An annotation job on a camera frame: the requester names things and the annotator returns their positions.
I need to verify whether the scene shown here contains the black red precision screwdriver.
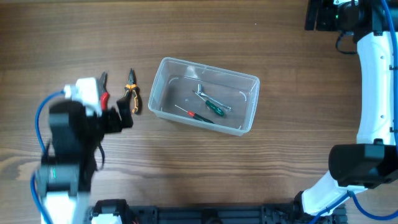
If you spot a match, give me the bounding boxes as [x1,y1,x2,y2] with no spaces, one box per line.
[175,105,213,124]

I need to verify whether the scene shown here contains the silver socket wrench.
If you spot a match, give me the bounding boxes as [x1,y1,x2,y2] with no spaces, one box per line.
[197,84,232,111]

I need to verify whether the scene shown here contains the green handled screwdriver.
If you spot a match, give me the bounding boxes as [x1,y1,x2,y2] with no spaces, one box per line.
[193,91,224,116]

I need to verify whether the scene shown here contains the clear plastic container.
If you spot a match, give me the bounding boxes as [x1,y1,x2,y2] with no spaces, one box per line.
[148,57,260,136]

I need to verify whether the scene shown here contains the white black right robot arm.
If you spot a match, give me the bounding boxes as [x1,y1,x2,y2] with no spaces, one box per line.
[293,0,397,220]

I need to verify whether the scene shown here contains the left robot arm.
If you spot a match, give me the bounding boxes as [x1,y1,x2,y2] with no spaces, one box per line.
[30,98,133,223]

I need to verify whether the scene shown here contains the orange black pliers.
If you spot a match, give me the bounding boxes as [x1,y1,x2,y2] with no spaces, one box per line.
[124,68,142,114]

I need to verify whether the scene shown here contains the red handled snips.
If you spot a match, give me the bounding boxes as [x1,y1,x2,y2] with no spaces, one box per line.
[98,72,109,111]

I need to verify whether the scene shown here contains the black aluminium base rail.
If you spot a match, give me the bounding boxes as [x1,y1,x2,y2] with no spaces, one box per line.
[88,198,348,224]

